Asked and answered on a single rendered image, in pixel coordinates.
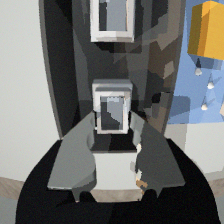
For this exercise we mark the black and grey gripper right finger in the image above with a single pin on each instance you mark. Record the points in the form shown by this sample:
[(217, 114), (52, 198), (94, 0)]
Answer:
[(161, 165)]

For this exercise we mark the yellow rectangular block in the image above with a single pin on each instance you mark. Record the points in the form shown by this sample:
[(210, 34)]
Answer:
[(207, 30)]

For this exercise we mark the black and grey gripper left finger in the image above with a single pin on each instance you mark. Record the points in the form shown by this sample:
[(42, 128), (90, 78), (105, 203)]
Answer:
[(67, 169)]

